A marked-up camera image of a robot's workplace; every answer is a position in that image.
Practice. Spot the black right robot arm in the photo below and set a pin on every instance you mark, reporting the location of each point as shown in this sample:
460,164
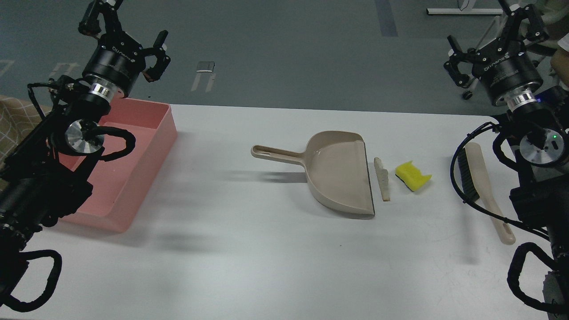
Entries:
532,140

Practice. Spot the white bread slice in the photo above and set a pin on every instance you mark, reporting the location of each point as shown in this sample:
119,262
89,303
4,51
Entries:
383,179

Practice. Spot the beige hand brush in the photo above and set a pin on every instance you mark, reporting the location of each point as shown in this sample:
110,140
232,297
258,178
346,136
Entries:
476,185

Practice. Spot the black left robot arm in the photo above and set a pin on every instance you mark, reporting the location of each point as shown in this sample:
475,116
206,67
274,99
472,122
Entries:
47,173

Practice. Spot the checkered beige cloth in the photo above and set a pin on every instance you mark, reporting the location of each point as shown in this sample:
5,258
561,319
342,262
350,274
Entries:
18,118

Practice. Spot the white table leg base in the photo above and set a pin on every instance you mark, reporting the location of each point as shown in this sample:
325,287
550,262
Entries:
463,12

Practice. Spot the beige plastic dustpan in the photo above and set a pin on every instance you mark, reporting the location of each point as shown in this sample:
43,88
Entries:
336,169

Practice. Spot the white office chair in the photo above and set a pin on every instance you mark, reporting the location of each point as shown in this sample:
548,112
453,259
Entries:
554,14

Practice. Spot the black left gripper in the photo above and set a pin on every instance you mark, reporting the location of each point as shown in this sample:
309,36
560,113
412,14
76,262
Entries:
122,61

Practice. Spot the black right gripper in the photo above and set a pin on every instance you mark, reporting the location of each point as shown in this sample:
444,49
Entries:
524,27

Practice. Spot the yellow sponge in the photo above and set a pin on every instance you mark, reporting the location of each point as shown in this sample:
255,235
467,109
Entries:
411,176

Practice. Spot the pink plastic bin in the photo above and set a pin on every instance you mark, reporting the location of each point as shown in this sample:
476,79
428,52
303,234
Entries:
120,186

